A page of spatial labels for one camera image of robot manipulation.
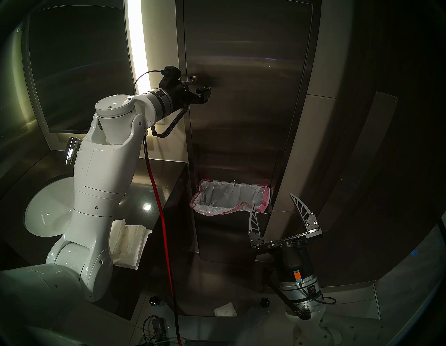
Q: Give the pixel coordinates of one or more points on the stainless steel dispenser cabinet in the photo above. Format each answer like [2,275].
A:
[223,240]

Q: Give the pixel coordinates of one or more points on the white paper scrap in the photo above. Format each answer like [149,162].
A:
[225,309]

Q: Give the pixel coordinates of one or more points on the black star knob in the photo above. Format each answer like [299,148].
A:
[154,300]
[265,302]

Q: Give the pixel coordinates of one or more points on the black electronics box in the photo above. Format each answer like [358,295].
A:
[158,328]

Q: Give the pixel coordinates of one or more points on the bright LED light strip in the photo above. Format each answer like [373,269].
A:
[136,35]

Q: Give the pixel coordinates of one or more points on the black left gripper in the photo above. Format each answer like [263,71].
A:
[176,92]

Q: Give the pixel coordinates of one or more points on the trash bin with liner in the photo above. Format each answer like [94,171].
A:
[223,197]

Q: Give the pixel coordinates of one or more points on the white sink basin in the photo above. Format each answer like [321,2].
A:
[45,212]

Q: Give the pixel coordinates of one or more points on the stainless steel dispenser door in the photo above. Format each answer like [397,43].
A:
[244,104]

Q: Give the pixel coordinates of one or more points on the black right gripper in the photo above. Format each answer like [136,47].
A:
[294,258]

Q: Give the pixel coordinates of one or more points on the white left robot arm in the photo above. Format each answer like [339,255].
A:
[101,174]

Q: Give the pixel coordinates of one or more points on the folded white paper towels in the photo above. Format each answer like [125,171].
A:
[134,244]

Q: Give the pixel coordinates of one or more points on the chrome faucet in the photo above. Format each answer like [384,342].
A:
[71,150]

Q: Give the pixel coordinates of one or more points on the wall mirror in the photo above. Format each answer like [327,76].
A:
[69,52]

